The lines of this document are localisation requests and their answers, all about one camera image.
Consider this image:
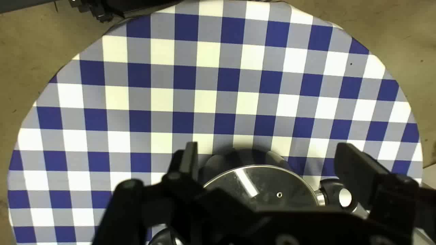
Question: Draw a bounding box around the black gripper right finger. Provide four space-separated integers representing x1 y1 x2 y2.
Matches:
335 143 419 229

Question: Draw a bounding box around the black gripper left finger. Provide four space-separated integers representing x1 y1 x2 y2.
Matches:
164 141 205 192

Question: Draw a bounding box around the black equipment case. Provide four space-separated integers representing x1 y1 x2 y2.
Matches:
66 0 178 25

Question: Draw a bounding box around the blue white checkered tablecloth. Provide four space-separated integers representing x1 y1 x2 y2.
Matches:
5 0 425 245

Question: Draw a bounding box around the glass lid with black knob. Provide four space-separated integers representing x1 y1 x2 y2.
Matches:
198 147 318 215

